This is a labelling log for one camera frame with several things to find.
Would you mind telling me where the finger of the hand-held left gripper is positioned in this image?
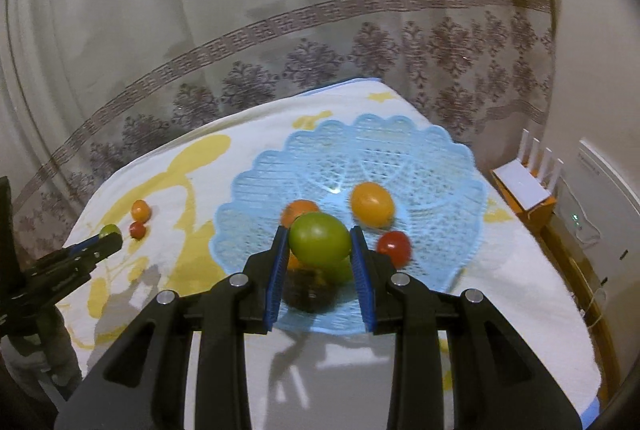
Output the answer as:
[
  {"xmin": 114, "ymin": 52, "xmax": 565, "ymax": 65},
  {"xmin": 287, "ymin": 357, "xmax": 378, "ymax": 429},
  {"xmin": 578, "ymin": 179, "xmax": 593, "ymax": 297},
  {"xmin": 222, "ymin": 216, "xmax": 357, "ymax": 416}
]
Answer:
[
  {"xmin": 62, "ymin": 236, "xmax": 108, "ymax": 258},
  {"xmin": 50, "ymin": 234, "xmax": 124, "ymax": 293}
]

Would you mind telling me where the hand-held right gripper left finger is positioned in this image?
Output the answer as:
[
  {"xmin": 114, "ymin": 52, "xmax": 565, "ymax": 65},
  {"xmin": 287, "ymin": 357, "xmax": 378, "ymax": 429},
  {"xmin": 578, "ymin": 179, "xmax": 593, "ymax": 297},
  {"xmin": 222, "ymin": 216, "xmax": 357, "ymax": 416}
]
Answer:
[{"xmin": 52, "ymin": 225, "xmax": 291, "ymax": 430}]

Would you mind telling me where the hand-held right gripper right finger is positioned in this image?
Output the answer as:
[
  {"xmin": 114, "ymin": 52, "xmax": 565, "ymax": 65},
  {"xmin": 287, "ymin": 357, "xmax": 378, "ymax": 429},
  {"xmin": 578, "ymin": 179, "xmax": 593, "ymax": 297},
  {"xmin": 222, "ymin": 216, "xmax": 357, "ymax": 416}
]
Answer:
[{"xmin": 349, "ymin": 225, "xmax": 583, "ymax": 430}]

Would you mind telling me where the large green tomato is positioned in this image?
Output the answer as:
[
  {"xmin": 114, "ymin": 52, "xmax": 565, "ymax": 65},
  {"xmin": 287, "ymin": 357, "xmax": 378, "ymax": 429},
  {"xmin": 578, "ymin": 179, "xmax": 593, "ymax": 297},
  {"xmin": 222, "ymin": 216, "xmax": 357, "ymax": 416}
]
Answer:
[{"xmin": 325, "ymin": 260, "xmax": 357, "ymax": 286}]

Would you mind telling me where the dark purple tomato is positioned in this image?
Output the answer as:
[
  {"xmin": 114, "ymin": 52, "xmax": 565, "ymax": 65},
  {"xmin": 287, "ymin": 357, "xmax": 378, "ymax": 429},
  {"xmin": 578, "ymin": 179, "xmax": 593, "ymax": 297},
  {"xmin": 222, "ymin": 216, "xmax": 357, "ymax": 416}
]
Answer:
[{"xmin": 282, "ymin": 267, "xmax": 341, "ymax": 313}]

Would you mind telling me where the large orange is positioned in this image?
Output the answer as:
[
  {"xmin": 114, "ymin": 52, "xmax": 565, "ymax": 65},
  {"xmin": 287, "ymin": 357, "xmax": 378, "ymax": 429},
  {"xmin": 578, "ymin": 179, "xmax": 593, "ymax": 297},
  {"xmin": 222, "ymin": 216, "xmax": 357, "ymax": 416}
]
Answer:
[{"xmin": 279, "ymin": 199, "xmax": 322, "ymax": 272}]

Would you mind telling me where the blue plastic lace basket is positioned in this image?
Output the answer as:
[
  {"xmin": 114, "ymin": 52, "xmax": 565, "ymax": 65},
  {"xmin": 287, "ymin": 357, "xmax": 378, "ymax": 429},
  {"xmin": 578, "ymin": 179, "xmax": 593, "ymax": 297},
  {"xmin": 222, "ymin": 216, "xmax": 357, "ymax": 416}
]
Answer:
[{"xmin": 214, "ymin": 113, "xmax": 488, "ymax": 336}]

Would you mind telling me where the person's left forearm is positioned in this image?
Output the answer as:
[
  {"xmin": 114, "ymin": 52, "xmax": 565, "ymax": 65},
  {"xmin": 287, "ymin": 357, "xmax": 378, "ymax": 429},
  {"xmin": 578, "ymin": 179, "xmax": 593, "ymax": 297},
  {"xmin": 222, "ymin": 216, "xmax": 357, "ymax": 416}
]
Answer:
[{"xmin": 0, "ymin": 305, "xmax": 83, "ymax": 401}]

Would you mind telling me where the white yellow printed blanket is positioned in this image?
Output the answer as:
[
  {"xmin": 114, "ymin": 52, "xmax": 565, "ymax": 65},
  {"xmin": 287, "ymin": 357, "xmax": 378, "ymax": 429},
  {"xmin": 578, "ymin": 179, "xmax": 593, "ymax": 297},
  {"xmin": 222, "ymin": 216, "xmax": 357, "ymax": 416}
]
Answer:
[{"xmin": 65, "ymin": 78, "xmax": 603, "ymax": 430}]

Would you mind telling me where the orange wooden stand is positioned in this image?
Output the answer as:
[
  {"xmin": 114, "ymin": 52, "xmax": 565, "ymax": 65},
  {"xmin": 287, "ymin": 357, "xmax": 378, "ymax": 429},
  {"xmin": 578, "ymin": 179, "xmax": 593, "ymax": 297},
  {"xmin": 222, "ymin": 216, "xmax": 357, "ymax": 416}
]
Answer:
[{"xmin": 490, "ymin": 167, "xmax": 558, "ymax": 236}]

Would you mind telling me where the white router with antennas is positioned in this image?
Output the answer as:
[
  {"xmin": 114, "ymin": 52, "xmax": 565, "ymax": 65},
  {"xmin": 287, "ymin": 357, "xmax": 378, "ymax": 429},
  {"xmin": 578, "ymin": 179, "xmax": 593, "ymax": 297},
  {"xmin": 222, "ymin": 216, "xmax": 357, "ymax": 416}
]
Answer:
[{"xmin": 492, "ymin": 127, "xmax": 566, "ymax": 213}]

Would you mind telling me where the beige patterned curtain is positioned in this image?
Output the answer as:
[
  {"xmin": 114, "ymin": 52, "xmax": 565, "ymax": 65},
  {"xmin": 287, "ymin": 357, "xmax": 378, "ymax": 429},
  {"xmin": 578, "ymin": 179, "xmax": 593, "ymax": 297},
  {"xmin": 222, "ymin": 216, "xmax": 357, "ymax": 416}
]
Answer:
[{"xmin": 0, "ymin": 0, "xmax": 566, "ymax": 271}]

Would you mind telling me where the wooden bed frame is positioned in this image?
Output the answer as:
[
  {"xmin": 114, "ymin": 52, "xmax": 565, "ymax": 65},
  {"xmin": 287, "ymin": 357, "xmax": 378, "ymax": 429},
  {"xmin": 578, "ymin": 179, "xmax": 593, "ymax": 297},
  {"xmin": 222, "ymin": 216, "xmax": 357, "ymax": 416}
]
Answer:
[{"xmin": 537, "ymin": 220, "xmax": 623, "ymax": 411}]

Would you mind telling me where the white cable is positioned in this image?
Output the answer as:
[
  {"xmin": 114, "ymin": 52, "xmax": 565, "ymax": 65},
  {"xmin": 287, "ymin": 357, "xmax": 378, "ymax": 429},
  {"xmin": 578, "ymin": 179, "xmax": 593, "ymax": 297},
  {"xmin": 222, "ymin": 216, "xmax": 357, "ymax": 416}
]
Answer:
[{"xmin": 570, "ymin": 255, "xmax": 608, "ymax": 336}]

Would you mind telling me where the white wall appliance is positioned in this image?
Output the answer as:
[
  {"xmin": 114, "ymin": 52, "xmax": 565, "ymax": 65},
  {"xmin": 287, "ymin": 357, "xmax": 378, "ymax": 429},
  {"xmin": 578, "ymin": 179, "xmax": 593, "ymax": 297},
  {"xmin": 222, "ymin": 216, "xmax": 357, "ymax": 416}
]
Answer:
[{"xmin": 555, "ymin": 137, "xmax": 640, "ymax": 291}]

